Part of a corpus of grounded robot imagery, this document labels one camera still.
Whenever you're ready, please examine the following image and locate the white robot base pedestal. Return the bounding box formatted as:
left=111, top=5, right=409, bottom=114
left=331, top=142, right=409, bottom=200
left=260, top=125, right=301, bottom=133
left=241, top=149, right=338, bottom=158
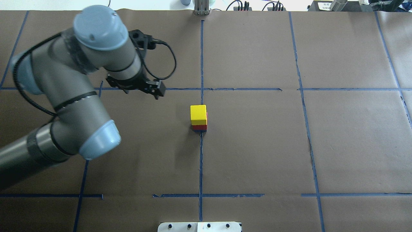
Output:
left=157, top=221, right=242, bottom=232

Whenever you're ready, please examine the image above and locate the aluminium frame post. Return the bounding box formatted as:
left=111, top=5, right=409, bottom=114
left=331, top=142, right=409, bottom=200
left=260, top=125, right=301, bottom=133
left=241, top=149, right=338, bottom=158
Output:
left=192, top=0, right=210, bottom=15

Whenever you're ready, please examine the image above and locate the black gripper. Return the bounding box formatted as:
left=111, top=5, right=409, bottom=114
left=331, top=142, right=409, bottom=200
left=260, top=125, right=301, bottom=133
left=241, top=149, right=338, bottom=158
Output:
left=106, top=70, right=166, bottom=100

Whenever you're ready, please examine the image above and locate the red wooden block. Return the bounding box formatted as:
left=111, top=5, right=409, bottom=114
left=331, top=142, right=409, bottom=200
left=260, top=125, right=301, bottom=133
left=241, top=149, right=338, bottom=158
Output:
left=191, top=112, right=208, bottom=130

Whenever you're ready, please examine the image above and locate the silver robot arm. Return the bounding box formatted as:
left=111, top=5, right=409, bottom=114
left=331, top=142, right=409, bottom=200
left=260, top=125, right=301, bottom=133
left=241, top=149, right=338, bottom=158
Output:
left=1, top=5, right=168, bottom=190

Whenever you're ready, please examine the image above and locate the yellow wooden block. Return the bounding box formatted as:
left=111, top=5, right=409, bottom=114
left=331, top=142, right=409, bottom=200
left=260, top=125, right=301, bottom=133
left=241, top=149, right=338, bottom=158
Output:
left=190, top=105, right=208, bottom=125

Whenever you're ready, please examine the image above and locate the black power strip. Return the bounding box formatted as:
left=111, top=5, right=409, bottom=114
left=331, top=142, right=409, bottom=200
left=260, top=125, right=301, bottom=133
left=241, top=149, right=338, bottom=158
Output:
left=225, top=0, right=253, bottom=11
left=261, top=0, right=286, bottom=12

